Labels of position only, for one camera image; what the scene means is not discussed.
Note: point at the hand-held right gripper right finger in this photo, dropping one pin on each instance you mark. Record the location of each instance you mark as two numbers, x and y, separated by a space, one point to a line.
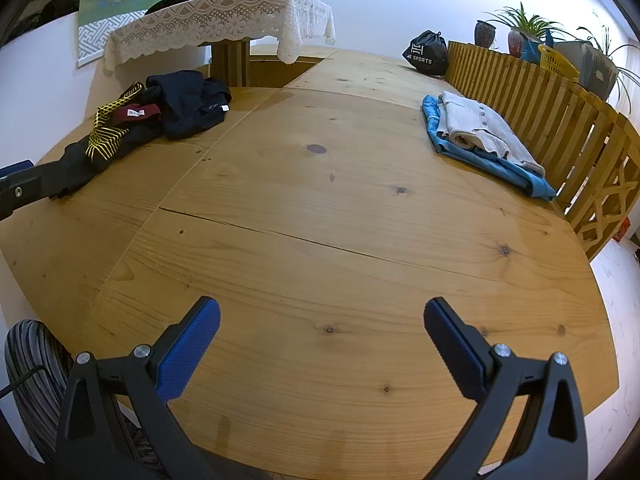
452 350

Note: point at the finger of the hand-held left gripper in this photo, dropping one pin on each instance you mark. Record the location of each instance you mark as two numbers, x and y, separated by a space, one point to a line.
22 190

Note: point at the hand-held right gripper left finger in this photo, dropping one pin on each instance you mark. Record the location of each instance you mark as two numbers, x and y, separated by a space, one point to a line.
192 350

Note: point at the black yellow-striped garment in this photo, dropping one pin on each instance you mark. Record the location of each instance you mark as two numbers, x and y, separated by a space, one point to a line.
75 160

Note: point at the maroon garment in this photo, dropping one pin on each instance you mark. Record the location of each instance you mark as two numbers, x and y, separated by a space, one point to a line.
122 117

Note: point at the grey striped stool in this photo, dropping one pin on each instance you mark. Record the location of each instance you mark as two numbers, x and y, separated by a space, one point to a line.
35 375

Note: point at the dark navy garment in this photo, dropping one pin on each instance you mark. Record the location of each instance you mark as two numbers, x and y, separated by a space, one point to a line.
185 105

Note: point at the folded blue garment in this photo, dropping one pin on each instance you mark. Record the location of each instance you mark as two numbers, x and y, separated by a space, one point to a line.
500 167

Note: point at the small orange object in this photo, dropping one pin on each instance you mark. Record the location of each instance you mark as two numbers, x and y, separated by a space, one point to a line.
624 231

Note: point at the folded cream cardigan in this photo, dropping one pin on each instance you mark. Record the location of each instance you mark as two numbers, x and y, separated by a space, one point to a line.
480 120

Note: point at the dark object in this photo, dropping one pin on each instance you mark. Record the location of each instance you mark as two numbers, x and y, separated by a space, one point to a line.
167 5

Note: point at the wooden slat fence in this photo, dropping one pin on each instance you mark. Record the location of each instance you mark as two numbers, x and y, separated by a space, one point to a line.
550 125

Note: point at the white lace tablecloth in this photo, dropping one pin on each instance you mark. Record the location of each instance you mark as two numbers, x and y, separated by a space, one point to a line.
225 15

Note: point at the blue bag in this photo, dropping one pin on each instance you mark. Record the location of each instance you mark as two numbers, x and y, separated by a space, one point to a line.
530 51

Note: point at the grey plant pot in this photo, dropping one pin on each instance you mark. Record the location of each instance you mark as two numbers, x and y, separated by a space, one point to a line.
597 72

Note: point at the reddish ceramic vase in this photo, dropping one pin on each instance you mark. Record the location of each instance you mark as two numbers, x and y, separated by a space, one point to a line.
516 42

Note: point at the green spider plant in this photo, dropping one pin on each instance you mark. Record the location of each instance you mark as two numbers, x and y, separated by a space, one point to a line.
525 20

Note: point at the wooden table pedestal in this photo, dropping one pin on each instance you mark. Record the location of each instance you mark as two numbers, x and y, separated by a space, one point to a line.
230 60

